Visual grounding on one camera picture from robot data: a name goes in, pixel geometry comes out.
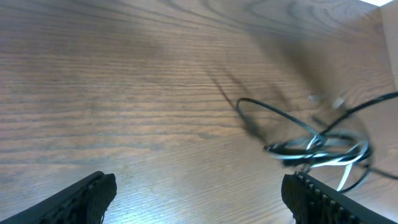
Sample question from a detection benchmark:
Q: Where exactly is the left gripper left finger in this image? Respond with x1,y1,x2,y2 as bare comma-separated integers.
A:
1,171,117,224

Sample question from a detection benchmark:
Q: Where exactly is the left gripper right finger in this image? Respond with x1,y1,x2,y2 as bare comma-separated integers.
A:
281,172,396,224

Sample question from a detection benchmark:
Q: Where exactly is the black usb cable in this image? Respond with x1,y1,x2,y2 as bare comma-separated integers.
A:
235,91,398,194

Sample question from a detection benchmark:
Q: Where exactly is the white usb cable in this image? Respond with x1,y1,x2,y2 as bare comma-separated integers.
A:
270,135,371,192

